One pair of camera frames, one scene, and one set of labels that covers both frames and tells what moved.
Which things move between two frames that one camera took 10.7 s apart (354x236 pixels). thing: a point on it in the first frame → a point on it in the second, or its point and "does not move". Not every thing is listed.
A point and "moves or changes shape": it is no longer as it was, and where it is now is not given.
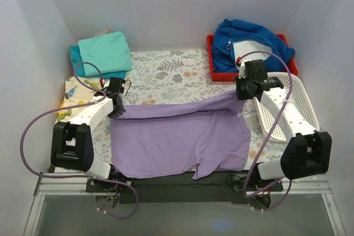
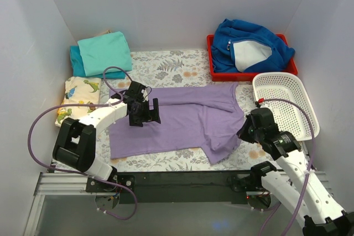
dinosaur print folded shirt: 74,94 does not move
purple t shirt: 203,133 moves or changes shape
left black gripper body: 119,107 → 149,113
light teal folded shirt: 110,51 does not move
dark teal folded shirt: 75,57 does not move
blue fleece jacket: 249,41 does not move
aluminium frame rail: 50,186 does not move
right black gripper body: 240,90 → 244,131
